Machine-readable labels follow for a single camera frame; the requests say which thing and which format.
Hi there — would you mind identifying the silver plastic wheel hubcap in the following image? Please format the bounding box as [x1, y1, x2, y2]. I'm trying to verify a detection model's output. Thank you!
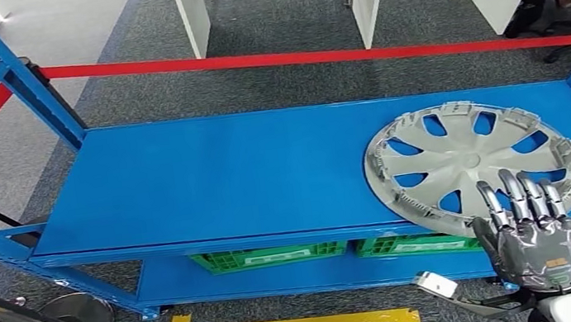
[356, 84, 571, 253]

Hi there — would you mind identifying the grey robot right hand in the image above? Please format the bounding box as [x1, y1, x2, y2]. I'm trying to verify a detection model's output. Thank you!
[465, 160, 571, 303]

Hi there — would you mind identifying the blue metal shelf rack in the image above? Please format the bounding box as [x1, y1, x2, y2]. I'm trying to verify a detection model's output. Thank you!
[0, 0, 571, 322]

